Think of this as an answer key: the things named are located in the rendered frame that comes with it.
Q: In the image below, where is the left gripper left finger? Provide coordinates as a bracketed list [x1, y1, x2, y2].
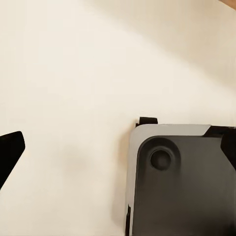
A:
[0, 131, 26, 190]

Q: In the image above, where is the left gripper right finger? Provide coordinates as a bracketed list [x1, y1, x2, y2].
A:
[220, 131, 236, 169]

